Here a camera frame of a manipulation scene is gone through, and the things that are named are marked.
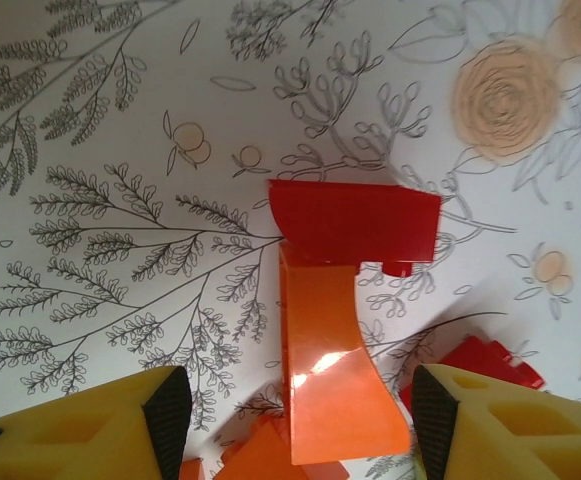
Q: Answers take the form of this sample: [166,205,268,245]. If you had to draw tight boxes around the small red lego brick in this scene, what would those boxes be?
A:
[399,334,546,416]

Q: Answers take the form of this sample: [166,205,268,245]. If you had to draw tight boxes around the floral white tablecloth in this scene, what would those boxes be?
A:
[0,0,581,480]

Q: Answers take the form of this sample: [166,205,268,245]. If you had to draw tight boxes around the small orange lego brick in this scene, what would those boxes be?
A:
[219,414,311,480]

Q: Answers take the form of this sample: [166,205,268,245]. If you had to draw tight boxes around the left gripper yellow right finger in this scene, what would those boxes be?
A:
[409,363,581,480]

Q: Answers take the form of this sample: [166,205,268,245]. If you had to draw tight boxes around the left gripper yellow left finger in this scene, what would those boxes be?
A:
[0,364,192,480]

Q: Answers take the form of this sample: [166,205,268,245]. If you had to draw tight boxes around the orange curved slope lego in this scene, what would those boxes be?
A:
[277,244,412,466]

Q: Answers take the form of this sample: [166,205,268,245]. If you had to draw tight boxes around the red curved lego piece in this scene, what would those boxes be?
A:
[267,179,444,276]

